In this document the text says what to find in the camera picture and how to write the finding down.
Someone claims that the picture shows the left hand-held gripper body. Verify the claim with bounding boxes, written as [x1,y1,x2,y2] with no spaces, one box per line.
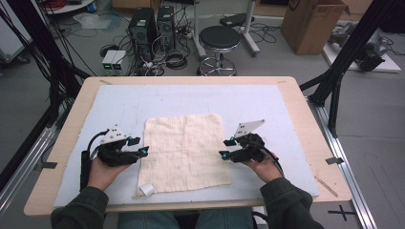
[95,124,141,167]

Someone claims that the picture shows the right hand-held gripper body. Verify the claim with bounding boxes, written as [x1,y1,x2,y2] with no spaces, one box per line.
[228,119,266,163]

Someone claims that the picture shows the cream cloth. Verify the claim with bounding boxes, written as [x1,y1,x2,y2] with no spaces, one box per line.
[137,114,233,198]

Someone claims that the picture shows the person's left hand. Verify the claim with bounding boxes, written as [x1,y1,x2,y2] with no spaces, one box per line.
[87,156,130,192]

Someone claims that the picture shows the person's right hand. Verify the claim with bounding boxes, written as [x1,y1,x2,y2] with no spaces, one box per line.
[242,156,284,184]

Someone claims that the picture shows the white table mat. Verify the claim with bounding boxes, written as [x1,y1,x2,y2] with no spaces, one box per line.
[53,84,320,208]

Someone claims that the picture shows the person's right leg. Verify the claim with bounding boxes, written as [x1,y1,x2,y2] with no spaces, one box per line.
[194,208,256,229]

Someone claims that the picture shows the person's leg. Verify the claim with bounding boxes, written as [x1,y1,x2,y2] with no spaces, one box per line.
[117,211,180,229]
[194,208,256,229]

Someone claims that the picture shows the black tape piece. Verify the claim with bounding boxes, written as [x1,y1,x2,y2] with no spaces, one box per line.
[325,156,345,166]
[33,161,58,170]

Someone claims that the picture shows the person's left leg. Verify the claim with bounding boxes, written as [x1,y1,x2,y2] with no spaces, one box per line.
[117,211,180,229]

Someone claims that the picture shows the wooden table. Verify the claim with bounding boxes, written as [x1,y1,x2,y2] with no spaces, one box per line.
[23,75,352,218]

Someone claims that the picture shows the white power supply box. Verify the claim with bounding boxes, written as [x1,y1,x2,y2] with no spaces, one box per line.
[101,50,118,72]
[111,50,127,72]

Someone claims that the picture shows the thin wooden stick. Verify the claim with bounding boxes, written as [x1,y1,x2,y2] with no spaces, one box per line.
[314,176,339,198]

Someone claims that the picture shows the black round stool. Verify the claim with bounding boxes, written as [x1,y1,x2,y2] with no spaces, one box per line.
[196,25,242,76]

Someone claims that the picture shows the large black computer tower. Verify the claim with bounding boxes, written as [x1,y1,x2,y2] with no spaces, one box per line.
[128,8,159,62]

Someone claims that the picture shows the black tape cross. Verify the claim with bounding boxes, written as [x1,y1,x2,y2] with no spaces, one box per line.
[328,204,356,222]

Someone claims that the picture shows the slim black computer tower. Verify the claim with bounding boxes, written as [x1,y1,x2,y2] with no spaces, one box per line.
[157,5,177,52]

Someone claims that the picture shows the flat black case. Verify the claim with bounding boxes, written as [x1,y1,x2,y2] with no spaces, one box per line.
[219,12,256,28]

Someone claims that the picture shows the clear plastic sheet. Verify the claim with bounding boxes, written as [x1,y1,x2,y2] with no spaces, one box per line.
[73,12,113,31]

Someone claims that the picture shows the cardboard box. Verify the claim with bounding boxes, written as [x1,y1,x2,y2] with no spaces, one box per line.
[281,0,351,55]

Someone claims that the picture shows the round white table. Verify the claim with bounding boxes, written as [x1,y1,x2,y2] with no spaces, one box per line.
[44,0,96,15]

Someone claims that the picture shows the white board with grey devices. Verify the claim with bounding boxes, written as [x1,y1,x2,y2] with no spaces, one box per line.
[323,21,402,74]

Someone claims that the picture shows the white panel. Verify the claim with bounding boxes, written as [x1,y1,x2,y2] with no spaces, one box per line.
[0,0,32,63]

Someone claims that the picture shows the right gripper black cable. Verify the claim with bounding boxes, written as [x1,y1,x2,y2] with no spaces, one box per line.
[254,141,286,177]

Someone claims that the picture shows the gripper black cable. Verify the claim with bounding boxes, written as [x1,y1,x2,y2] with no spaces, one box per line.
[254,141,286,177]
[79,129,110,192]

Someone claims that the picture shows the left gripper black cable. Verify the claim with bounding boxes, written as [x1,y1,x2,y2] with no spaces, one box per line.
[79,129,110,192]

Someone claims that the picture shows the tangle of floor cables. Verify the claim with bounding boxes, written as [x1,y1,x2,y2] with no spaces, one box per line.
[133,37,192,76]

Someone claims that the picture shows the aluminium floor rail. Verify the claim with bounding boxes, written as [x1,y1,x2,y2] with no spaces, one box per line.
[307,96,378,229]
[0,127,58,213]

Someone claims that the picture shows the black metal frame with cables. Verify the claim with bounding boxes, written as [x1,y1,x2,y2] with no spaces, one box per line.
[0,0,92,128]

